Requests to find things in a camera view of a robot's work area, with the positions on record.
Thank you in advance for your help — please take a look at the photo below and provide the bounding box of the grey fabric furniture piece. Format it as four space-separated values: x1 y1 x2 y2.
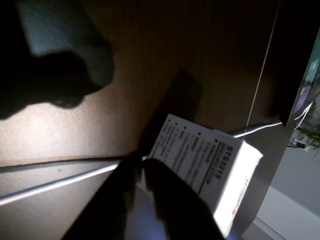
17 0 116 87

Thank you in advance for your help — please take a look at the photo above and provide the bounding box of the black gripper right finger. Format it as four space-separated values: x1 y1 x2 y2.
144 158 229 240

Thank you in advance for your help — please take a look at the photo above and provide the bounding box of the screen with colourful picture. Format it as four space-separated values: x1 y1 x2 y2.
287 32 320 128

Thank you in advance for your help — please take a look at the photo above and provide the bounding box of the white cable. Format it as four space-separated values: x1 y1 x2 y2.
0 119 283 207

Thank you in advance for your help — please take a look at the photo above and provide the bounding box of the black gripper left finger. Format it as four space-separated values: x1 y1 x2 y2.
62 151 144 240

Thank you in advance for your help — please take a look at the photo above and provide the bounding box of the white and black servo box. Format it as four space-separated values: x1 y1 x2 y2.
149 113 264 240

